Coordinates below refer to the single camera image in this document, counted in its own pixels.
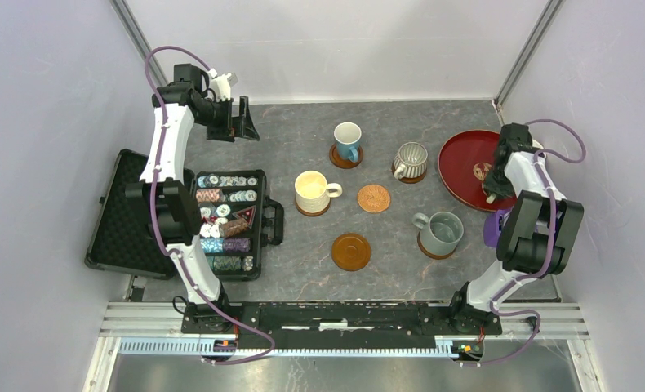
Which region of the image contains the aluminium frame rail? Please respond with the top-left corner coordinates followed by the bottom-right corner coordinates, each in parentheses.
top-left (99, 302), bottom-right (590, 359)

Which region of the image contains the brown wooden coaster back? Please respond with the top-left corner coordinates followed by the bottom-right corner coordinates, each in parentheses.
top-left (328, 144), bottom-right (364, 169)

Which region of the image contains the black poker chip case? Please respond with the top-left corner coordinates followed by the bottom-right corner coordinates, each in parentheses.
top-left (194, 170), bottom-right (285, 282)

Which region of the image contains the brown wooden coaster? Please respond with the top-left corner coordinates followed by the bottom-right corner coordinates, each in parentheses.
top-left (398, 170), bottom-right (428, 184)
top-left (416, 233), bottom-right (457, 260)
top-left (328, 144), bottom-right (364, 169)
top-left (294, 200), bottom-right (331, 217)
top-left (331, 233), bottom-right (371, 271)

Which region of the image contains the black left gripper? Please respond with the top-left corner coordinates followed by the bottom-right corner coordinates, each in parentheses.
top-left (194, 96), bottom-right (259, 143)

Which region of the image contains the blue patterned mug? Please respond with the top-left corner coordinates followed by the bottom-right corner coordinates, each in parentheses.
top-left (333, 122), bottom-right (362, 163)

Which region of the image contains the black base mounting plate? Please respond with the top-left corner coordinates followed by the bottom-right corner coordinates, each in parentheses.
top-left (181, 301), bottom-right (503, 350)

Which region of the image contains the grey ribbed mug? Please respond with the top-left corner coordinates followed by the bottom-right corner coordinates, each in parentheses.
top-left (392, 141), bottom-right (429, 180)

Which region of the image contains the cream mug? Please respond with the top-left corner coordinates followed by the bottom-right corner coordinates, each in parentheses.
top-left (294, 171), bottom-right (343, 212)

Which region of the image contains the red round tray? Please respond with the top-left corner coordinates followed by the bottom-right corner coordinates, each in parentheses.
top-left (437, 130), bottom-right (516, 212)

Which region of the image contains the woven light brown coaster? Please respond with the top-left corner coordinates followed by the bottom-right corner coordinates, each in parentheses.
top-left (357, 184), bottom-right (391, 213)

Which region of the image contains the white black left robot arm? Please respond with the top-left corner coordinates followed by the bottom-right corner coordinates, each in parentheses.
top-left (126, 64), bottom-right (260, 333)

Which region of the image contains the black foam-lined case lid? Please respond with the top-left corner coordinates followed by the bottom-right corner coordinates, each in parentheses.
top-left (85, 149), bottom-right (176, 280)

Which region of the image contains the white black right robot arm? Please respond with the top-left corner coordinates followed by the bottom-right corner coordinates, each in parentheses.
top-left (447, 122), bottom-right (587, 333)

